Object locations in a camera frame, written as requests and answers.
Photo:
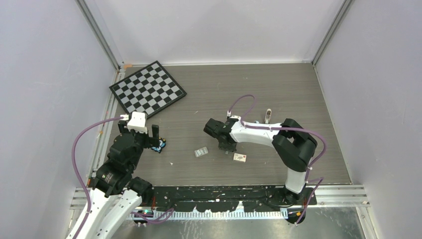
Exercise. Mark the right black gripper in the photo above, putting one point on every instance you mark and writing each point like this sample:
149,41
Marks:
231,148

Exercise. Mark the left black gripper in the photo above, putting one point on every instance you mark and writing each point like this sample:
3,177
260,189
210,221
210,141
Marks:
155,139

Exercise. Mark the small white staple box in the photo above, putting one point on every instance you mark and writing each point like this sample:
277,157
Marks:
239,157

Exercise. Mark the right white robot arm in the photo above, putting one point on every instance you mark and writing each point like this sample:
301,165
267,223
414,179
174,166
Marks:
295,146

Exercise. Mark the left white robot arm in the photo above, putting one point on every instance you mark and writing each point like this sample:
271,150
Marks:
115,193

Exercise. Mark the blue owl eraser toy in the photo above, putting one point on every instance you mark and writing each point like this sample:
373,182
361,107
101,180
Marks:
160,147

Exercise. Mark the black white chessboard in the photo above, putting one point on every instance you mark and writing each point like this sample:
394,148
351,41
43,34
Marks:
149,90

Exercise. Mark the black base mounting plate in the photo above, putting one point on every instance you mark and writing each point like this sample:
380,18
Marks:
256,198

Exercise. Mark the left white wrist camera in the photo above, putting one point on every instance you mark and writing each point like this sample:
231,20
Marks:
136,121

